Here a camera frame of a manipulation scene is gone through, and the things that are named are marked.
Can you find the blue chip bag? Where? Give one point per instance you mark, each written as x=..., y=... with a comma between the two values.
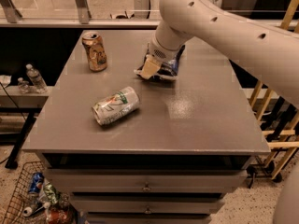
x=168, y=71

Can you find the green can in basket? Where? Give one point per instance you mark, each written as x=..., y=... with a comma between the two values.
x=51, y=193

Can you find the small clear plastic bottle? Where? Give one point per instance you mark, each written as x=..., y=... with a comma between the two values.
x=23, y=85

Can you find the white bottle in basket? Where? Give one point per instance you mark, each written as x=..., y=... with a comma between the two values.
x=34, y=208

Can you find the clear plastic water bottle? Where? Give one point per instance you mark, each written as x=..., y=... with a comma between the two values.
x=36, y=78

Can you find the red can in basket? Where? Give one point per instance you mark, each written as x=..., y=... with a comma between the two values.
x=59, y=216

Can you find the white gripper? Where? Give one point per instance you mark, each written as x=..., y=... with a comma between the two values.
x=163, y=54

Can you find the white green soda can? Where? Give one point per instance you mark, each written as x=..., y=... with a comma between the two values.
x=116, y=106

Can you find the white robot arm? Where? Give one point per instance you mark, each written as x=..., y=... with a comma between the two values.
x=268, y=53

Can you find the orange soda can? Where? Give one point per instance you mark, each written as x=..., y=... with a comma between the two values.
x=94, y=47

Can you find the wire basket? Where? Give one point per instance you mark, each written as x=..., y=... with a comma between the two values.
x=21, y=198

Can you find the blue pepsi can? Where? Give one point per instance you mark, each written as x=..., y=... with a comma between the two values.
x=36, y=183

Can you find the grey drawer cabinet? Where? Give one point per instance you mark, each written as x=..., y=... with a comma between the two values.
x=172, y=160

